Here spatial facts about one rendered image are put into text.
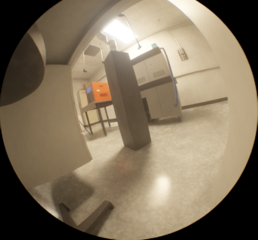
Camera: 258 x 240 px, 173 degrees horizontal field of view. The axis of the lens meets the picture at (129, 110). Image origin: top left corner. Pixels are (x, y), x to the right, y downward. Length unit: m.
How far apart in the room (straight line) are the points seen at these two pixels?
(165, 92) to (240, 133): 1.39
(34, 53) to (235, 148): 0.35
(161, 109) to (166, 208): 1.38
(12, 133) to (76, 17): 0.58
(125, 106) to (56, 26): 0.78
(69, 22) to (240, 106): 0.56
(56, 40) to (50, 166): 0.63
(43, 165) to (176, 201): 0.64
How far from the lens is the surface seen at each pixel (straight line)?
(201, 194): 0.52
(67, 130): 0.50
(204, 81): 2.78
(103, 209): 0.46
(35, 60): 0.20
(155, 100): 1.53
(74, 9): 0.45
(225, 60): 0.16
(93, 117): 4.72
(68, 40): 0.55
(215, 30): 0.16
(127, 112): 0.79
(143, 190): 0.54
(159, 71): 1.62
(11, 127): 0.55
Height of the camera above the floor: 0.45
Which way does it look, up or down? 3 degrees down
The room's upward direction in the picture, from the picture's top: 14 degrees counter-clockwise
